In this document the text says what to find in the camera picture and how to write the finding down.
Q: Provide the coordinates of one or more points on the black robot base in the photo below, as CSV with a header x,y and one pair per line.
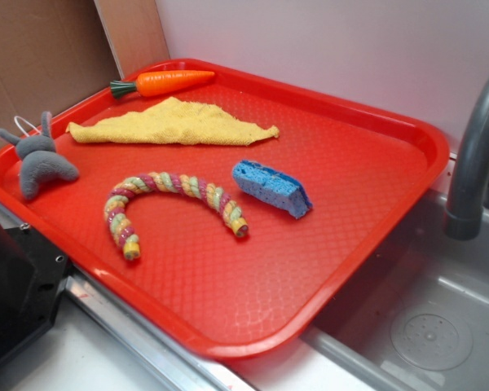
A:
x,y
33,274

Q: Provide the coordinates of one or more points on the red plastic tray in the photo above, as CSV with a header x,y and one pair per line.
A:
x,y
218,295

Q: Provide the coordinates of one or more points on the blue sponge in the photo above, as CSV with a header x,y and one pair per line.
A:
x,y
272,187

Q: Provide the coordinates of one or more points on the yellow cloth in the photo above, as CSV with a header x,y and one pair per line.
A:
x,y
174,121

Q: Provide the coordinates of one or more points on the orange toy carrot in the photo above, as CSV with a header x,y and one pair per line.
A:
x,y
148,84

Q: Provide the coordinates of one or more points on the gray plush bunny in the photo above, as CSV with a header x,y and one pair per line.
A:
x,y
40,162

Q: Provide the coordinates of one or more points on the gray faucet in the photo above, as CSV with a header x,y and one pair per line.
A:
x,y
468,193

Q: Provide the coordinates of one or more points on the gray sink basin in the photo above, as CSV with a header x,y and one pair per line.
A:
x,y
415,316

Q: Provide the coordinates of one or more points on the brown cardboard panel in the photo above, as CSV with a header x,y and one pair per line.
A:
x,y
54,54

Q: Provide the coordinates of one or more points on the multicolour twisted rope toy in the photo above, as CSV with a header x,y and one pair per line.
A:
x,y
213,196

